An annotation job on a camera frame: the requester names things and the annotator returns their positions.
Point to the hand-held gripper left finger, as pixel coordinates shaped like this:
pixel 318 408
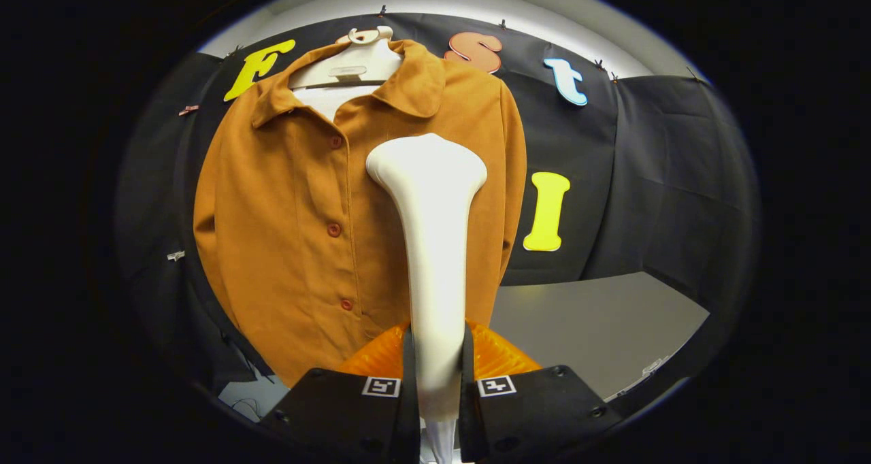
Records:
pixel 411 396

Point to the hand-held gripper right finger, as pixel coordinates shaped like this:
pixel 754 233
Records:
pixel 467 396

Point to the white garment steamer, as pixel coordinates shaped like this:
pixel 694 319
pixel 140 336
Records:
pixel 435 246

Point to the orange button-up shirt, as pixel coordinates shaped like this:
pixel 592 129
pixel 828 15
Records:
pixel 286 212

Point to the grey cabinet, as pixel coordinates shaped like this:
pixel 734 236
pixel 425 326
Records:
pixel 599 328

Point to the small silver clip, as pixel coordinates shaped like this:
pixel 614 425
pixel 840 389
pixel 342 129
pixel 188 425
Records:
pixel 175 255

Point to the black backdrop cloth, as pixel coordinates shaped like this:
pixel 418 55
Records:
pixel 667 178

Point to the white mannequin torso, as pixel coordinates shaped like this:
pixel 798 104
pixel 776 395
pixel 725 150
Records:
pixel 354 59

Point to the small red clip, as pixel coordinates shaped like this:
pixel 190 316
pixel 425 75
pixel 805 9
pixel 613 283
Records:
pixel 188 109

